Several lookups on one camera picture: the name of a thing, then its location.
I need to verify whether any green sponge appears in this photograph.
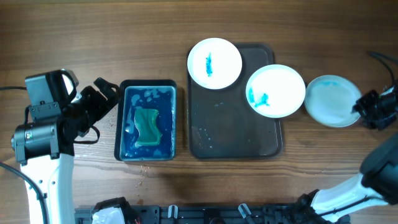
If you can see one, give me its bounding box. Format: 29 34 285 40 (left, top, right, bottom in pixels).
134 108 162 147

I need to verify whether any pale blue plate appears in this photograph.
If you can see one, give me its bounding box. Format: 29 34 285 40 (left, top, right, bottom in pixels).
304 75 362 128

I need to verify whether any large white plate blue smear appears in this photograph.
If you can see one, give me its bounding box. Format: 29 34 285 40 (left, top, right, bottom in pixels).
246 64 306 118

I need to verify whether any white plate blue streak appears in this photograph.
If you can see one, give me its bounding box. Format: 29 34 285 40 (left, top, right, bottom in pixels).
187 38 243 90

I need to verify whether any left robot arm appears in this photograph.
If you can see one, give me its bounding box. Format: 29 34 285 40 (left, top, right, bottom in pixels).
12 76 120 223

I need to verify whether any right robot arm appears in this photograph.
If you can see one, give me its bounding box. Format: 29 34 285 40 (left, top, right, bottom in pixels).
292 88 397 223

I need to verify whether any dark brown serving tray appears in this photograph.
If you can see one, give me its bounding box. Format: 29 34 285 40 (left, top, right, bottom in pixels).
187 43 284 159

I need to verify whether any black tub of blue water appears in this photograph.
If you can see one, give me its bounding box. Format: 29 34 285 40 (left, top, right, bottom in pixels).
114 80 177 162

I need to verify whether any black mounting rail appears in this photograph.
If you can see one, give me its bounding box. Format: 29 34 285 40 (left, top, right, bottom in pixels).
73 203 351 224

